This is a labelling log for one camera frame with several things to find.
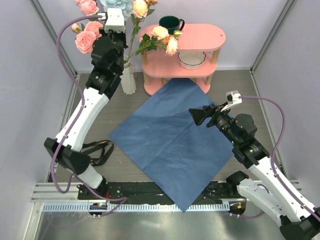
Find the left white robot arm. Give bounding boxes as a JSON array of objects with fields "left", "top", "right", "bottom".
[{"left": 44, "top": 30, "right": 127, "bottom": 200}]

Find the black ribbon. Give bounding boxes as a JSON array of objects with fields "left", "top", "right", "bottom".
[{"left": 81, "top": 139, "right": 115, "bottom": 168}]

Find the white ribbed ceramic vase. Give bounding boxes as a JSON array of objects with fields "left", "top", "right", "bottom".
[{"left": 120, "top": 56, "right": 137, "bottom": 95}]

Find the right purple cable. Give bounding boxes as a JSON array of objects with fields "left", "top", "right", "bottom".
[{"left": 229, "top": 96, "right": 320, "bottom": 223}]

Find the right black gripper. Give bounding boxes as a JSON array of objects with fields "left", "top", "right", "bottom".
[{"left": 189, "top": 101, "right": 240, "bottom": 146}]

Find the pink rose flower stem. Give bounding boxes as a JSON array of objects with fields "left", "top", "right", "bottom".
[{"left": 75, "top": 0, "right": 100, "bottom": 16}]

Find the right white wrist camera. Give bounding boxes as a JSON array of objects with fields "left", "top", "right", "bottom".
[{"left": 221, "top": 90, "right": 242, "bottom": 112}]

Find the white slotted cable duct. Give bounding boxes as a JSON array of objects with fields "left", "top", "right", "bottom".
[{"left": 42, "top": 201, "right": 230, "bottom": 213}]

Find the purple cable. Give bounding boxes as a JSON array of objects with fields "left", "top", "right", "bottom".
[
  {"left": 49, "top": 13, "right": 128, "bottom": 217},
  {"left": 229, "top": 96, "right": 320, "bottom": 223}
]

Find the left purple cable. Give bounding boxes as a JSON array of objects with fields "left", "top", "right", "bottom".
[{"left": 49, "top": 13, "right": 128, "bottom": 217}]

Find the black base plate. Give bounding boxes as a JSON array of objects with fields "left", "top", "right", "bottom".
[{"left": 76, "top": 180, "right": 257, "bottom": 206}]

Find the artificial flower bunch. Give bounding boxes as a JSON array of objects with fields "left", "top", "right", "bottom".
[{"left": 100, "top": 0, "right": 134, "bottom": 21}]

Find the pink three-tier shelf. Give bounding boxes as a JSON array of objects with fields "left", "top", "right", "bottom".
[{"left": 141, "top": 23, "right": 226, "bottom": 96}]

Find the floral round plate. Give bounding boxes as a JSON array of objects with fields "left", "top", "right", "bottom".
[{"left": 162, "top": 78, "right": 172, "bottom": 85}]

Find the pink peony flower stem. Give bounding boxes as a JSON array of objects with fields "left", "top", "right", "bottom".
[{"left": 71, "top": 21, "right": 104, "bottom": 54}]

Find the white scalloped bowl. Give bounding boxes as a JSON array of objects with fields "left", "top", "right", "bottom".
[{"left": 178, "top": 51, "right": 206, "bottom": 70}]

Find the blue wrapping paper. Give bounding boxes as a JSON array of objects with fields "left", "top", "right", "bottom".
[{"left": 109, "top": 78, "right": 233, "bottom": 211}]

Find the dark green mug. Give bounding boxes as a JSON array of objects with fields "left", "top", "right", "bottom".
[{"left": 158, "top": 15, "right": 185, "bottom": 35}]

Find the peach spray rose stem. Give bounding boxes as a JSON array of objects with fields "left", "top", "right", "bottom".
[{"left": 128, "top": 26, "right": 183, "bottom": 59}]

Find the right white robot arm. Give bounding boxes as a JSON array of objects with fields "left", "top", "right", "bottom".
[{"left": 189, "top": 104, "right": 320, "bottom": 240}]

